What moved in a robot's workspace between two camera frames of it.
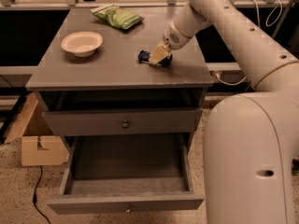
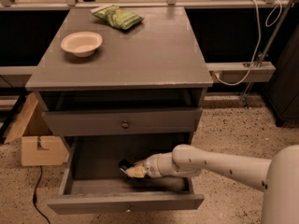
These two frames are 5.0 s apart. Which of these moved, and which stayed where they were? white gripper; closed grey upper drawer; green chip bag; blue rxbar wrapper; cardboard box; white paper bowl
Moved: white gripper; blue rxbar wrapper
Stayed: closed grey upper drawer; green chip bag; white paper bowl; cardboard box
